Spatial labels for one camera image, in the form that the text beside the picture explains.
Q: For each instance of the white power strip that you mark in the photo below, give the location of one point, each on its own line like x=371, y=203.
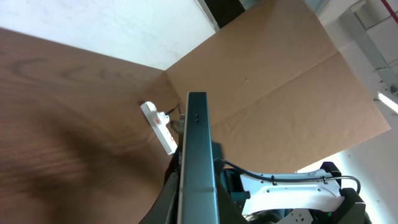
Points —
x=159, y=121

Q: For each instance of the brown cardboard panel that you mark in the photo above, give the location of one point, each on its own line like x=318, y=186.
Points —
x=280, y=95

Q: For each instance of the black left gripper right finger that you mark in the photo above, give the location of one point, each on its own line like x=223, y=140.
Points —
x=228, y=213

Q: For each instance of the white USB charger adapter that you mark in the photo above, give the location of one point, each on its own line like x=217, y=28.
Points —
x=148, y=108

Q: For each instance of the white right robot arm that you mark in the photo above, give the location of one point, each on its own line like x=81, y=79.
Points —
x=320, y=196

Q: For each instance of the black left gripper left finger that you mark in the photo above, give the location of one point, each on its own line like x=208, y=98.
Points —
x=165, y=208

